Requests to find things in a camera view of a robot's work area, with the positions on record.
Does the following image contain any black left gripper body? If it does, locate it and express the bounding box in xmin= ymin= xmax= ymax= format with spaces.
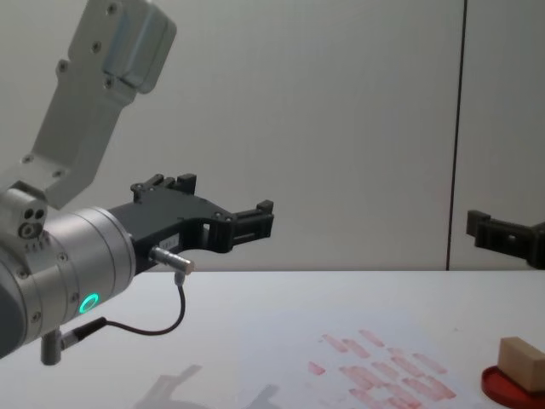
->
xmin=106 ymin=189 xmax=227 ymax=274

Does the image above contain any light wooden block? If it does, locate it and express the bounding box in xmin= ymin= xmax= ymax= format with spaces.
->
xmin=498 ymin=336 xmax=545 ymax=394

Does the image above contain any round red dish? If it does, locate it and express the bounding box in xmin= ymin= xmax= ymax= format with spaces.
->
xmin=480 ymin=365 xmax=545 ymax=409

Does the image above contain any white paper with red marks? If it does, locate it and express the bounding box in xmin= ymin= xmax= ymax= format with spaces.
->
xmin=238 ymin=325 xmax=485 ymax=409

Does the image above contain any thin dark gripper cable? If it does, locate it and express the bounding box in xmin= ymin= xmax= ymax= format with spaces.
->
xmin=59 ymin=245 xmax=198 ymax=349

